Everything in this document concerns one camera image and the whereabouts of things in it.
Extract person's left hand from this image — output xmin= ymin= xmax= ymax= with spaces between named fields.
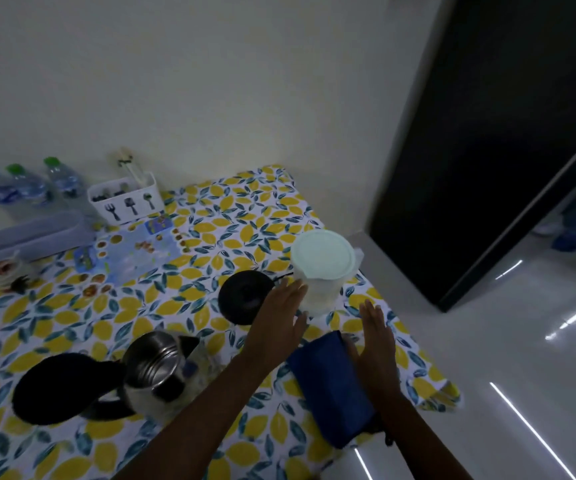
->
xmin=245 ymin=278 xmax=311 ymax=365

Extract person's right hand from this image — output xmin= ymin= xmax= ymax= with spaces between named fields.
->
xmin=345 ymin=300 xmax=401 ymax=401

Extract blue cloth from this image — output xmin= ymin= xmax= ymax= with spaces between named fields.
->
xmin=286 ymin=330 xmax=387 ymax=449

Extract clear pitcher pale green lid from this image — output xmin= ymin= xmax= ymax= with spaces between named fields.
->
xmin=290 ymin=229 xmax=365 ymax=318

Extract steel electric kettle black handle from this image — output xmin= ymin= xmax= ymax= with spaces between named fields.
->
xmin=11 ymin=330 xmax=208 ymax=428

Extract person's right forearm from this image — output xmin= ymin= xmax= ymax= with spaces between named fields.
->
xmin=375 ymin=389 xmax=474 ymax=480

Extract person's left forearm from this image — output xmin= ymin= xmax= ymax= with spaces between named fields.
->
xmin=112 ymin=344 xmax=289 ymax=480

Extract black round kettle base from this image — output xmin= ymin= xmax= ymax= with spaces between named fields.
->
xmin=217 ymin=269 xmax=278 ymax=327

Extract green cap water bottle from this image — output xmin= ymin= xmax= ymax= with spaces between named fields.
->
xmin=6 ymin=163 xmax=54 ymax=211
xmin=43 ymin=156 xmax=88 ymax=205

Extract blue cap water bottle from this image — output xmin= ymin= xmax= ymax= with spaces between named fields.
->
xmin=0 ymin=167 xmax=24 ymax=221

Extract lemon print covered table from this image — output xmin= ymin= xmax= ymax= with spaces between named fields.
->
xmin=0 ymin=164 xmax=461 ymax=480

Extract white cutlery caddy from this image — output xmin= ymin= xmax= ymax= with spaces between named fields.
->
xmin=86 ymin=171 xmax=166 ymax=227

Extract bundle of pale chopsticks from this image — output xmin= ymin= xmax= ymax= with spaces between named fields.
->
xmin=115 ymin=147 xmax=148 ymax=188

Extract lilac oblong container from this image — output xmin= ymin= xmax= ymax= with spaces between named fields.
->
xmin=0 ymin=210 xmax=98 ymax=273

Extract small white patterned jar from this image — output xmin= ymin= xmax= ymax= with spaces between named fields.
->
xmin=0 ymin=249 xmax=31 ymax=288

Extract dark cutlery handles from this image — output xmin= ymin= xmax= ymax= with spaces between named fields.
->
xmin=92 ymin=182 xmax=131 ymax=201

